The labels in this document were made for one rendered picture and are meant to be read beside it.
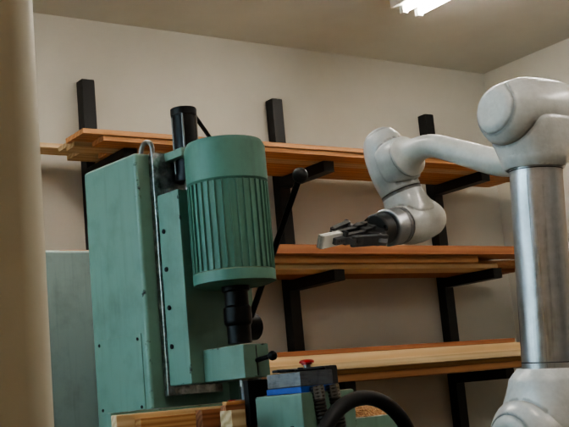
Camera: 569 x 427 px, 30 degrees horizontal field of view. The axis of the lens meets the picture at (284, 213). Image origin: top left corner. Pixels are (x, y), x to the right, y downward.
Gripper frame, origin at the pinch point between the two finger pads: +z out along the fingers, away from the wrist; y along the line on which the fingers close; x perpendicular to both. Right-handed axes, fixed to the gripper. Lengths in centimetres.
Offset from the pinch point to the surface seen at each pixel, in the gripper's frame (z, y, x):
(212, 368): 26.3, 5.4, -26.7
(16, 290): 160, -109, 56
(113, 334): 30, 33, -29
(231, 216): 23.6, 8.1, 5.8
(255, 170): 16.1, 10.1, 14.4
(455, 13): -267, 148, 30
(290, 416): 34.7, -23.6, -22.6
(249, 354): 25.2, -3.4, -20.2
